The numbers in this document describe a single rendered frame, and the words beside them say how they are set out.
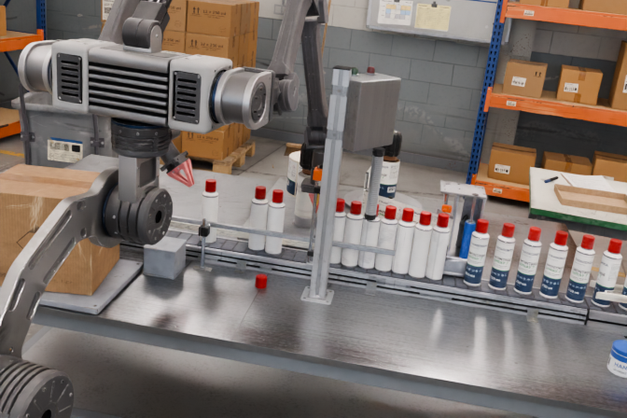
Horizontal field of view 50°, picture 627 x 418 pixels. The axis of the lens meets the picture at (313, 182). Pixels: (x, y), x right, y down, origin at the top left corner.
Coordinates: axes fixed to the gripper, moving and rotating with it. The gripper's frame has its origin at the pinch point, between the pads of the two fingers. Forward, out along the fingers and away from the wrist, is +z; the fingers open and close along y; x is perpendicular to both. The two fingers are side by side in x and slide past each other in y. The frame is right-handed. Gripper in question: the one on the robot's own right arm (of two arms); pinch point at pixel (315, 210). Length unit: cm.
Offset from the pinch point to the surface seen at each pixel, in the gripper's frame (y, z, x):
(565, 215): -99, 21, -102
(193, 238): 37.2, 13.8, 6.4
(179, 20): 167, -17, -317
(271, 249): 11.1, 11.5, 9.6
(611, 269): -88, 0, 8
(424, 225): -33.7, -4.1, 8.1
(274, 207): 11.2, -2.4, 9.5
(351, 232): -12.8, 1.7, 9.2
